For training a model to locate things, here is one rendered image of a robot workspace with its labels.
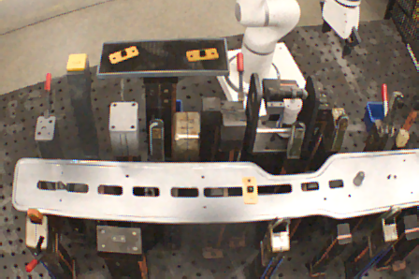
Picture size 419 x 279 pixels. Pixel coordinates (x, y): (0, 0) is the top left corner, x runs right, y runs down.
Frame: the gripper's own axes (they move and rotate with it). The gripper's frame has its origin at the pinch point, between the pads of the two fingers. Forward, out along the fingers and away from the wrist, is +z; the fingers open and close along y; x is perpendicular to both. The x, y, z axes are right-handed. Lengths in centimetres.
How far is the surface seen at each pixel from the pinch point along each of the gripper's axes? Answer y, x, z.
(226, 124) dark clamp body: -6.7, -26.9, 28.6
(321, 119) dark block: 2.1, -0.4, 30.0
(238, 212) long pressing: 15, -34, 36
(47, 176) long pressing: -15, -80, 35
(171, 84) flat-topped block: -25, -35, 28
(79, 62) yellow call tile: -39, -59, 19
